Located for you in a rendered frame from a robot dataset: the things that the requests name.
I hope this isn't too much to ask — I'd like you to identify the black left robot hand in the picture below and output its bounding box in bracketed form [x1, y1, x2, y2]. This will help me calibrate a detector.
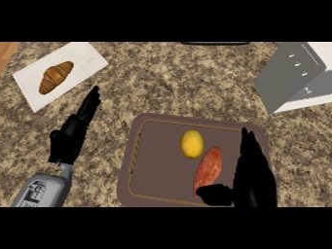
[47, 85, 102, 165]

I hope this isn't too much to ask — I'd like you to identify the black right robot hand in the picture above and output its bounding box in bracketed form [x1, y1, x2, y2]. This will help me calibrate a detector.
[193, 126, 279, 208]

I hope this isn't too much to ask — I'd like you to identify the orange sweet potato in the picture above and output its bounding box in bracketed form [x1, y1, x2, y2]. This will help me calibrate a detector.
[193, 146, 224, 197]

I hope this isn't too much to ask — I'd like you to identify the brown tray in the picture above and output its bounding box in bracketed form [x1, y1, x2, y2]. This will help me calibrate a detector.
[115, 113, 271, 208]

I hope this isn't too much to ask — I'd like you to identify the yellow lemon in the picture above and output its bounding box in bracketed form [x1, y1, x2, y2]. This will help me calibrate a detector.
[180, 128, 205, 160]

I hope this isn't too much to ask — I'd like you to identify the brown croissant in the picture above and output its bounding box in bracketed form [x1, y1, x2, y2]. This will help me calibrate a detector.
[37, 60, 75, 96]

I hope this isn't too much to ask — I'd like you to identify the white placemat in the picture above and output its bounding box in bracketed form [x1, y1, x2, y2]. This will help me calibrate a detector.
[11, 42, 110, 114]

